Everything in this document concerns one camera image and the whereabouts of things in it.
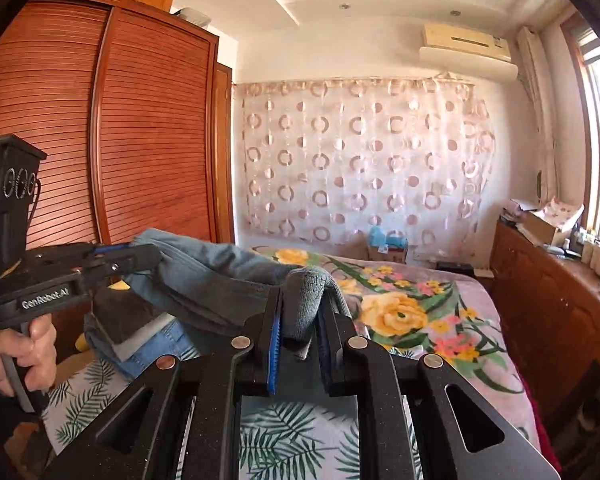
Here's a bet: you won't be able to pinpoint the folded dark brown garment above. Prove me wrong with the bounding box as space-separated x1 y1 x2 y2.
92 287 167 346

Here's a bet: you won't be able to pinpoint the blue plastic bag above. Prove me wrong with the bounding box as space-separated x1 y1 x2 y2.
369 225 409 252

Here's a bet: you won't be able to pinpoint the dark red blanket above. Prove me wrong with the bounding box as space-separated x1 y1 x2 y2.
519 367 565 477

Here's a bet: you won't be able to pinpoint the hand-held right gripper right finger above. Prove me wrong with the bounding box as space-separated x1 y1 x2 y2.
317 305 558 480

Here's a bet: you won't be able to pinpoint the small cardboard box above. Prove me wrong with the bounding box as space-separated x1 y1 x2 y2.
367 242 410 265

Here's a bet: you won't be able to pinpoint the wall air conditioner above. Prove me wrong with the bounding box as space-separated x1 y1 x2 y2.
419 22 520 82

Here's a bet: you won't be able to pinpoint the white gathered curtain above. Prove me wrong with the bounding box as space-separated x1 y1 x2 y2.
515 25 562 202

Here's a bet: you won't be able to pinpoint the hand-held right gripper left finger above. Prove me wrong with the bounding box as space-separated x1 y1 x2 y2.
40 287 286 480

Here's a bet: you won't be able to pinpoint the folded light grey garment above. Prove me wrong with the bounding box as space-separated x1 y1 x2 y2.
111 312 177 362

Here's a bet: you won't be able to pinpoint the grey-blue pants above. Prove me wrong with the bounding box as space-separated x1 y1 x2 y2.
125 228 353 361

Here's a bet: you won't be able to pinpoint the white box on wardrobe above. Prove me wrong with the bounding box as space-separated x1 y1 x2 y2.
172 7 212 29

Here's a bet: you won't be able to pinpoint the folded blue jeans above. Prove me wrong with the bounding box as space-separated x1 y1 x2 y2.
84 317 201 381

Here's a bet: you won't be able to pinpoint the wooden slatted wardrobe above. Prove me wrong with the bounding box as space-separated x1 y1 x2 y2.
0 0 236 351

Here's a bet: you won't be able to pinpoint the long wooden cabinet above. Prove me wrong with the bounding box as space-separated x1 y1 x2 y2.
490 220 600 441

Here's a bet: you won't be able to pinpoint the circle patterned sheer curtain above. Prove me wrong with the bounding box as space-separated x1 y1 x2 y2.
232 77 496 246

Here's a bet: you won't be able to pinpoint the person's left hand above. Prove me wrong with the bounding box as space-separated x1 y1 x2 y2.
0 315 59 396

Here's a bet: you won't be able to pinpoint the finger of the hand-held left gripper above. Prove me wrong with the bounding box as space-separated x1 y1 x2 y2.
27 241 132 267
81 244 164 289

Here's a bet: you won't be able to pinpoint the floral leaf print bedsheet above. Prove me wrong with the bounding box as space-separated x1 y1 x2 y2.
42 245 541 480

